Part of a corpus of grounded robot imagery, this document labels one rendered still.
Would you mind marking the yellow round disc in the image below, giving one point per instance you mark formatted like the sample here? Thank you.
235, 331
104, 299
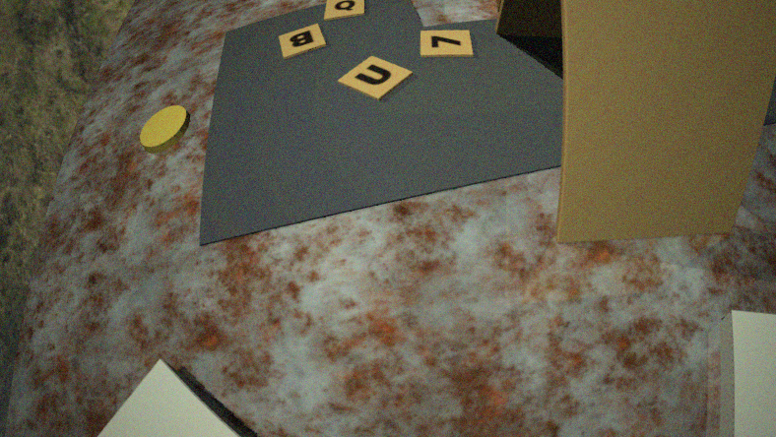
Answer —
164, 129

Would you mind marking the tan square tile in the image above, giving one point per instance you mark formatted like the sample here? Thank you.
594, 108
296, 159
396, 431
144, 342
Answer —
446, 43
301, 41
338, 9
375, 77

